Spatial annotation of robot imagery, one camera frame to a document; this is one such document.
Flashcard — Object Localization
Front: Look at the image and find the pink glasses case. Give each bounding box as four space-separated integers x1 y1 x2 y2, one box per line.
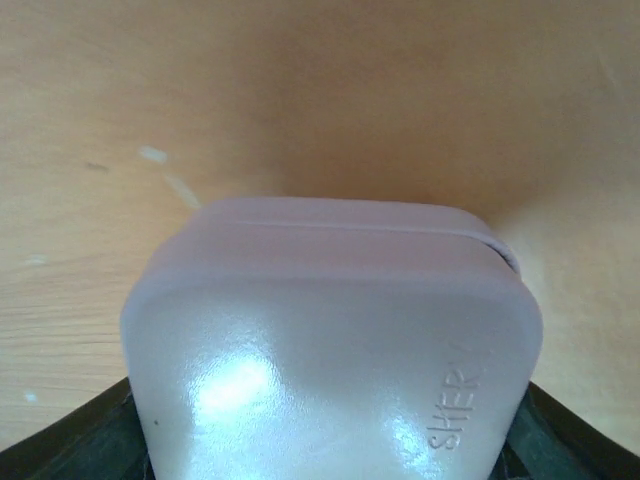
121 197 542 479

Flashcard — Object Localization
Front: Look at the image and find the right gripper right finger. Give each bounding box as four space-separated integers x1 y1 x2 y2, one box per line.
492 383 639 480

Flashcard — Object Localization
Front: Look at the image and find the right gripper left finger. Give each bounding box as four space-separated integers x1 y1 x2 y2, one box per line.
1 379 155 479

